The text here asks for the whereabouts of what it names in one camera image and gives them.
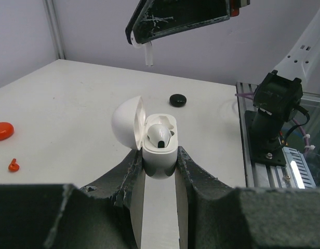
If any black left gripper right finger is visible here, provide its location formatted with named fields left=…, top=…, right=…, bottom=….
left=175, top=147, right=320, bottom=248

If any white slotted cable duct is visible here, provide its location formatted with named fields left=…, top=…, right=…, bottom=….
left=284, top=147, right=316, bottom=189

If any orange earbud charging case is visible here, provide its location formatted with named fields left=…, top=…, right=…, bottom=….
left=0, top=122, right=15, bottom=141

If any aluminium enclosure frame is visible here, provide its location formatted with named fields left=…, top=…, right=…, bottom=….
left=43, top=0, right=66, bottom=60

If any black earbud charging case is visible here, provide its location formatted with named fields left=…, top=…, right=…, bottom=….
left=169, top=94, right=187, bottom=107

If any orange earbud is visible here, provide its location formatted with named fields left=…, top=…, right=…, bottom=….
left=8, top=158, right=20, bottom=172

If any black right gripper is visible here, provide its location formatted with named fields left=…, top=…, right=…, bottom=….
left=125, top=0, right=250, bottom=44

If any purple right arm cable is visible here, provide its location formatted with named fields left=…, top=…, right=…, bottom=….
left=234, top=92, right=315, bottom=156

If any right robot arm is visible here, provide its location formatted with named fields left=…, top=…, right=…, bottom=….
left=125, top=1, right=320, bottom=167

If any white earbud charging case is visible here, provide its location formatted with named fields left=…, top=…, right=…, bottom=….
left=111, top=96, right=178, bottom=179

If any white earbud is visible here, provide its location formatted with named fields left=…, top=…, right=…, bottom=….
left=147, top=124, right=172, bottom=148
left=130, top=32, right=153, bottom=67

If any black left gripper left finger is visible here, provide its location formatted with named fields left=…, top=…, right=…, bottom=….
left=0, top=150, right=145, bottom=248

